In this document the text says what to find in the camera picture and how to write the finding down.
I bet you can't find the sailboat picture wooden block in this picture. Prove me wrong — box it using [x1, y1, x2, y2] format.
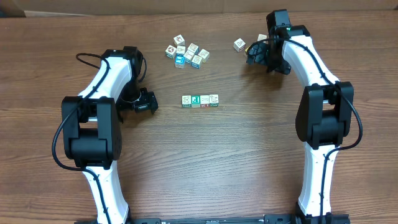
[182, 95, 192, 108]

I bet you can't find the blue letter wooden block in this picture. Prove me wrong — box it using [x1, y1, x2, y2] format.
[175, 55, 185, 68]

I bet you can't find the green letter wooden block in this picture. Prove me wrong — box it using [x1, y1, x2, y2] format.
[191, 95, 201, 108]

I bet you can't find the green B wooden block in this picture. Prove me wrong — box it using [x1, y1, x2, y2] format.
[209, 94, 219, 107]

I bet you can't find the red letter wooden block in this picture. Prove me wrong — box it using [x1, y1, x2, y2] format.
[200, 95, 210, 108]

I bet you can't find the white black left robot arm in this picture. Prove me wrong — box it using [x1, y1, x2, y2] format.
[53, 46, 158, 223]

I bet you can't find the teal trim white block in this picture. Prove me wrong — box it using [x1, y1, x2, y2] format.
[257, 34, 267, 40]

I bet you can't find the red trim white block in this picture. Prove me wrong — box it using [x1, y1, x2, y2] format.
[233, 38, 246, 52]

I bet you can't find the brown circle picture block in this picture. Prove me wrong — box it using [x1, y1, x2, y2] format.
[165, 45, 177, 59]

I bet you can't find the turtle picture wooden block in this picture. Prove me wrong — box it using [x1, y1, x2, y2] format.
[198, 49, 210, 63]

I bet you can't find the pretzel picture wooden block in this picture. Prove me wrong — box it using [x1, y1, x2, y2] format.
[191, 55, 203, 69]

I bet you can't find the red picture far-left block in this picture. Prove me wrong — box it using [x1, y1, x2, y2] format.
[174, 34, 185, 46]

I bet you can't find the top row picture block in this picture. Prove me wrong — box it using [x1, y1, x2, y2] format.
[187, 43, 199, 54]

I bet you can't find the cardboard sheet at back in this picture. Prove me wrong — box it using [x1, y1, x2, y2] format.
[1, 0, 397, 17]

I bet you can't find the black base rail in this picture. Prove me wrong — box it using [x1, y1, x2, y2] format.
[74, 213, 351, 224]

